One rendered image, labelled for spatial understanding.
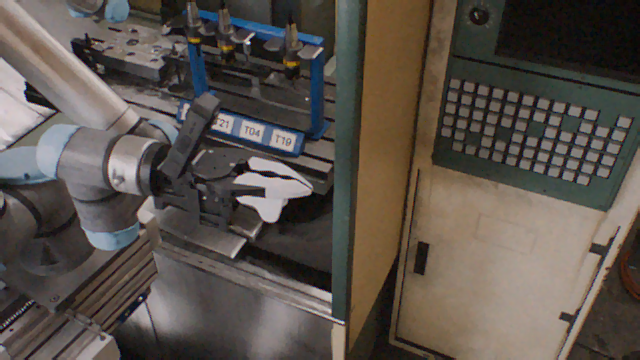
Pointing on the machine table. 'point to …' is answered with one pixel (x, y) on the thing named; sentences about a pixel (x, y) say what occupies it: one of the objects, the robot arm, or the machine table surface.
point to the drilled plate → (154, 69)
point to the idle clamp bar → (237, 68)
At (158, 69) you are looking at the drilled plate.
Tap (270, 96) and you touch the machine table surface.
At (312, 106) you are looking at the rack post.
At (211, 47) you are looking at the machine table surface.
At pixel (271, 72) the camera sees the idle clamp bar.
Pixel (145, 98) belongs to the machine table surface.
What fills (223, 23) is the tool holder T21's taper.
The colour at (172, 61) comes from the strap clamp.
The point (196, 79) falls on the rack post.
